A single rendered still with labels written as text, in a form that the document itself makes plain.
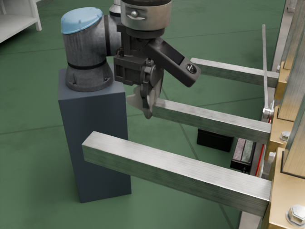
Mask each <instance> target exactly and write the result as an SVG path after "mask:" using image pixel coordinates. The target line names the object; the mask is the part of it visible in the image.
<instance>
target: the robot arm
mask: <svg viewBox="0 0 305 229"><path fill-rule="evenodd" d="M171 10H172V0H114V4H113V5H112V6H111V7H110V8H109V14H110V15H103V13H102V11H101V10H100V9H98V8H94V7H85V8H79V9H75V10H72V11H69V12H67V13H66V14H64V15H63V16H62V18H61V28H62V30H61V32H62V35H63V40H64V47H65V52H66V57H67V62H68V67H67V71H66V75H65V81H66V85H67V86H68V87H69V88H70V89H72V90H74V91H78V92H94V91H98V90H102V89H104V88H106V87H108V86H109V85H110V84H111V83H112V82H113V72H112V70H111V68H110V66H109V64H108V62H107V58H106V57H108V56H114V58H113V64H114V81H118V82H122V83H123V84H125V85H129V86H133V85H134V84H135V85H138V86H137V87H135V88H134V89H133V93H134V94H133V95H128V96H127V97H126V101H127V103H128V104H130V105H131V106H133V107H135V108H137V109H139V110H141V111H142V112H143V113H144V116H145V117H146V118H147V119H150V118H151V117H152V115H153V104H154V102H155V101H156V99H157V98H159V96H160V93H161V89H162V83H163V77H164V70H166V71H167V72H168V73H170V74H171V75H172V76H174V77H175V78H176V79H177V80H179V81H180V82H181V83H183V84H184V85H185V86H186V87H188V88H190V87H191V86H192V85H193V84H194V83H195V82H196V80H197V79H198V77H199V75H200V73H201V69H200V68H199V67H197V66H196V65H195V64H194V63H192V62H191V61H190V60H189V59H188V58H186V57H185V56H184V55H183V54H181V53H180V52H179V51H177V50H176V49H175V48H174V47H172V46H171V45H170V44H169V43H167V42H166V41H165V40H164V39H163V38H161V37H160V36H162V35H163V34H164V32H165V27H167V26H169V25H170V22H171ZM119 56H120V57H119Z"/></svg>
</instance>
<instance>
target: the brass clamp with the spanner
mask: <svg viewBox="0 0 305 229"><path fill-rule="evenodd" d="M279 106H280V105H277V106H276V107H275V108H274V112H273V116H272V119H271V122H270V124H271V132H270V135H269V139H268V142H267V145H266V150H265V156H264V160H265V161H268V156H269V153H270V152H273V153H274V151H275V149H276V148H277V147H278V146H279V145H280V144H283V143H285V142H282V141H281V140H280V139H279V136H280V135H281V133H282V132H283V131H288V132H291V130H292V127H293V124H294V122H293V121H288V120H284V119H279V118H278V111H279Z"/></svg>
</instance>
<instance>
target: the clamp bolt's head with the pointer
mask: <svg viewBox="0 0 305 229"><path fill-rule="evenodd" d="M264 111H265V108H264V109H263V113H262V116H263V114H264ZM273 112H274V108H273V109H271V110H270V114H269V121H268V123H270V120H271V119H272V116H273ZM263 148H264V144H263V145H262V148H261V153H260V157H259V161H258V165H257V168H256V173H255V176H256V175H257V171H258V168H259V164H260V160H261V155H262V151H263Z"/></svg>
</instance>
